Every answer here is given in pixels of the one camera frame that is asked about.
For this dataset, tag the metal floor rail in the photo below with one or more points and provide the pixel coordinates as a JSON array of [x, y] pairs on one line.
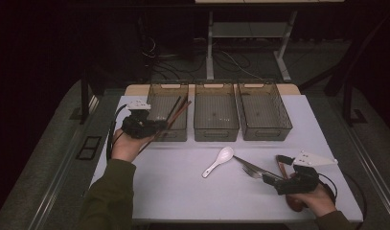
[[66, 159], [373, 174]]

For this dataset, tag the brown wooden chopstick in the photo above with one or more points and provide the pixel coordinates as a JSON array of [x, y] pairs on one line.
[[179, 108], [182, 110]]

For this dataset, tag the black slanted stand leg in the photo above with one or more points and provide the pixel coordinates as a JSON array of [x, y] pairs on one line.
[[339, 80]]

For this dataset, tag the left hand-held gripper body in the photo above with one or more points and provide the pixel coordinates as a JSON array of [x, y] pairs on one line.
[[138, 127]]

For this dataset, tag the person's left hand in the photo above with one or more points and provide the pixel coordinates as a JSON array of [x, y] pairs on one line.
[[125, 148]]

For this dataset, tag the black upright stand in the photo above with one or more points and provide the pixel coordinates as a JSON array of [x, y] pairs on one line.
[[84, 96], [347, 102]]

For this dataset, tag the white ceramic spoon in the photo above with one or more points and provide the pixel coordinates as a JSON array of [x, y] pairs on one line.
[[226, 155]]

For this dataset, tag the slim silver metal utensil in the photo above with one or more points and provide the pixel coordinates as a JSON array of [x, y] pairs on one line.
[[247, 163]]

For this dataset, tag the white table mat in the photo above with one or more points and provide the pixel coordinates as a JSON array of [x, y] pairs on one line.
[[183, 191]]

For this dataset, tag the clear grey plastic bin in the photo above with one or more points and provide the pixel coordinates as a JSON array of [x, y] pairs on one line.
[[179, 135], [216, 111], [263, 111]]

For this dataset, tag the black floor socket frame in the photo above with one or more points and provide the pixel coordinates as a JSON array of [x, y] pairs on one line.
[[88, 148]]

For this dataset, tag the silver metal fork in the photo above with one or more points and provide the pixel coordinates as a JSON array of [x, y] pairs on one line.
[[250, 172]]

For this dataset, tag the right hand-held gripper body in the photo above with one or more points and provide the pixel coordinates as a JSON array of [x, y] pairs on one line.
[[301, 182]]

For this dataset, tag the brown wooden spoon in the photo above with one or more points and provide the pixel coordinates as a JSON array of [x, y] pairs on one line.
[[291, 202]]

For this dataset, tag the light wooden table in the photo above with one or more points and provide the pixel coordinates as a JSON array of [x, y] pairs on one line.
[[293, 89]]

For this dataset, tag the white desk with grey frame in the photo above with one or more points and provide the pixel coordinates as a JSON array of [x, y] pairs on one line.
[[247, 30]]

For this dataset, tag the person's right hand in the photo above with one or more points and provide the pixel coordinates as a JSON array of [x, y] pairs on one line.
[[320, 201]]

